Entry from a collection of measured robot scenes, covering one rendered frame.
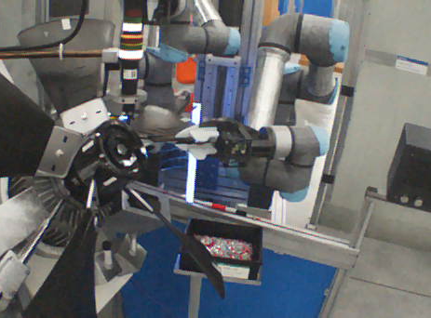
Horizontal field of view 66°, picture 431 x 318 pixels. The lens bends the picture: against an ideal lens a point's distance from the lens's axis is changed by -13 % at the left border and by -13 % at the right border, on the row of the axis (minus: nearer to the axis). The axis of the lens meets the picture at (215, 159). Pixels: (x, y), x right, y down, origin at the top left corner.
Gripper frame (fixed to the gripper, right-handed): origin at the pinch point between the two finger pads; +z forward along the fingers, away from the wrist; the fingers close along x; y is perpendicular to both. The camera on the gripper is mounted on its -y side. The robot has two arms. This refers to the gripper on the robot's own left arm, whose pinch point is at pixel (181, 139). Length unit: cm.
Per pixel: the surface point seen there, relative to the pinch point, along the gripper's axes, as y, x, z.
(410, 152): 16, -4, -53
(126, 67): 3.6, -17.5, 12.6
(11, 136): 19.3, -11.8, 31.7
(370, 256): -60, 125, -151
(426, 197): 20, 7, -62
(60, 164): 15.2, -3.8, 24.6
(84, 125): 6.5, -7.0, 20.6
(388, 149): -88, 57, -156
